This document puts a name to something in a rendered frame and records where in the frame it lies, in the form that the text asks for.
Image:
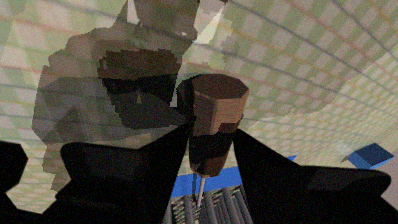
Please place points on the blue flat strip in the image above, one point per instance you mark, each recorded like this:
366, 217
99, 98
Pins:
190, 183

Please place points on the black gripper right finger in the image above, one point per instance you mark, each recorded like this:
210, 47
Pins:
278, 189

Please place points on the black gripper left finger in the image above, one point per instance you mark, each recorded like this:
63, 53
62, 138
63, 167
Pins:
151, 170

